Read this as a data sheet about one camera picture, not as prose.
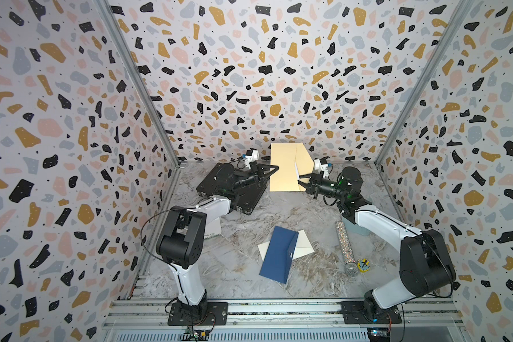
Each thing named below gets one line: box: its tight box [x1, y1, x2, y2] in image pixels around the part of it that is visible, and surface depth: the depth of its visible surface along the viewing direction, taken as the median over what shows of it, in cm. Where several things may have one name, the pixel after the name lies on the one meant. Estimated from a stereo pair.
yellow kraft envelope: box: [269, 142, 315, 192], surface depth 81 cm
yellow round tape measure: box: [356, 257, 371, 273], surface depth 86 cm
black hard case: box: [196, 162, 269, 216], surface depth 77 cm
